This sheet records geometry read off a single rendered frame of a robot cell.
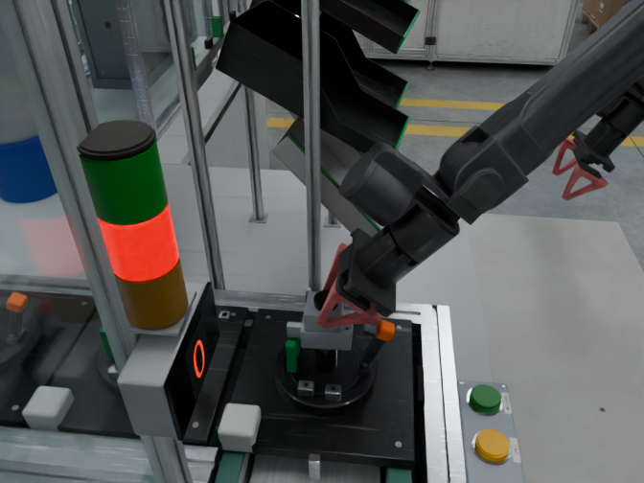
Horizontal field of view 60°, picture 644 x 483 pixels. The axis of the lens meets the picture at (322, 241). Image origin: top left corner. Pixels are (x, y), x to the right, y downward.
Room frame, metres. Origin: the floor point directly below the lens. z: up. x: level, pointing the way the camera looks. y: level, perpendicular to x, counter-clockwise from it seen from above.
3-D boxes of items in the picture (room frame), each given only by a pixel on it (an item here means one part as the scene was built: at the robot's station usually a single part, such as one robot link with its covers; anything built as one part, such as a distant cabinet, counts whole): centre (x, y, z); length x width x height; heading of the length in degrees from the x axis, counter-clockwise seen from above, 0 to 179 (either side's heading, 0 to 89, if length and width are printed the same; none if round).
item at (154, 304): (0.34, 0.14, 1.28); 0.05 x 0.05 x 0.05
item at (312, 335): (0.51, 0.00, 1.08); 0.08 x 0.04 x 0.07; 83
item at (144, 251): (0.34, 0.14, 1.33); 0.05 x 0.05 x 0.05
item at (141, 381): (0.34, 0.14, 1.29); 0.12 x 0.05 x 0.25; 173
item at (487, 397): (0.47, -0.22, 0.96); 0.04 x 0.04 x 0.02
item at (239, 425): (0.42, 0.10, 0.97); 0.05 x 0.05 x 0.04; 83
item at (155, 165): (0.34, 0.14, 1.38); 0.05 x 0.05 x 0.05
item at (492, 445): (0.40, -0.21, 0.96); 0.04 x 0.04 x 0.02
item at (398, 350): (0.51, 0.00, 0.96); 0.24 x 0.24 x 0.02; 83
